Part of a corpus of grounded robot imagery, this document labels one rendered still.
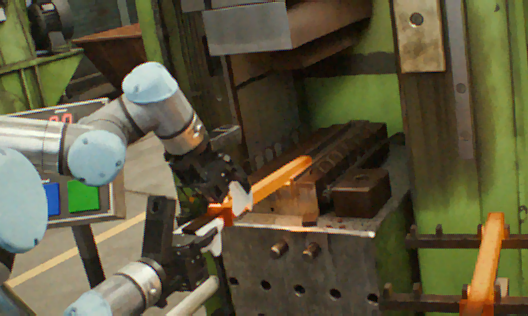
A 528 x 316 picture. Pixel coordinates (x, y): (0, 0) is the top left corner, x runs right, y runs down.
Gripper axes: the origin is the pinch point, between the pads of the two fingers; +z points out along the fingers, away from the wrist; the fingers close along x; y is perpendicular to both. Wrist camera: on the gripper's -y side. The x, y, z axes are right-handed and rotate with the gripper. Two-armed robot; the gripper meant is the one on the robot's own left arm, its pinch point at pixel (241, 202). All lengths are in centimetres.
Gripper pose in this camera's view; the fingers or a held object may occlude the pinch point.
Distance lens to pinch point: 126.7
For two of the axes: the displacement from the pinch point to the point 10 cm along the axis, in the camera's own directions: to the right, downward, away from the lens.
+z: 3.6, 6.3, 6.9
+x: 8.8, 0.3, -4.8
